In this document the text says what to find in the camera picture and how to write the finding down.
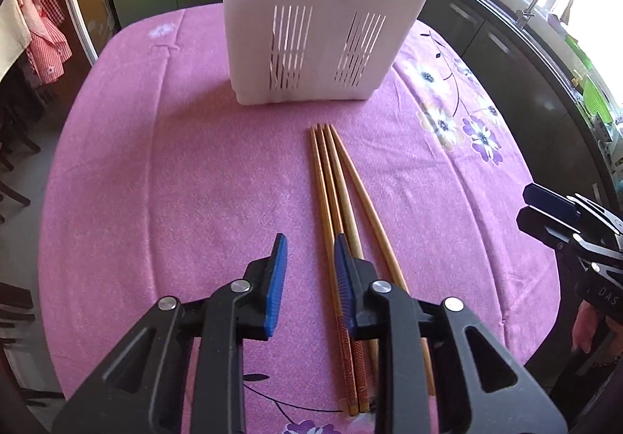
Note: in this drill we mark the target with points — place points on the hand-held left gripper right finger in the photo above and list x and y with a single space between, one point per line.
343 278

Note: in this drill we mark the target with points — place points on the dark under-sink cabinets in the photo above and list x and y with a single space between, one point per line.
511 74

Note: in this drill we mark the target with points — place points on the tall steel faucet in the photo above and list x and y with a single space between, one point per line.
540 1

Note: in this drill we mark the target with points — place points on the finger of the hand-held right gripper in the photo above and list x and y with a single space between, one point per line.
545 227
550 199

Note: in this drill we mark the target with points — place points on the white plastic utensil holder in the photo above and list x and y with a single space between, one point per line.
316 10

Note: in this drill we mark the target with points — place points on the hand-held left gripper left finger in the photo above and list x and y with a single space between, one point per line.
275 288

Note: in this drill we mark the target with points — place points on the white hanging cloth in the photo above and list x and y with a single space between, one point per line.
12 35

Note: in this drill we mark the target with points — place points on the person's right hand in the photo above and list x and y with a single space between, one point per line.
590 334

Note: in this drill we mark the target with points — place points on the red checked apron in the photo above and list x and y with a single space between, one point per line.
46 30

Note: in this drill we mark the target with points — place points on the green plastic basin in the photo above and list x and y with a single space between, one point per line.
596 100

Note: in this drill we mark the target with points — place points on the dark wooden chairs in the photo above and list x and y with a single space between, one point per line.
14 147

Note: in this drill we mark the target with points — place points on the purple floral tablecloth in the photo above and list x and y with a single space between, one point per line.
170 181

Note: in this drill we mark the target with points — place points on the plain wooden chopstick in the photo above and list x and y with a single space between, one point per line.
370 215
340 190

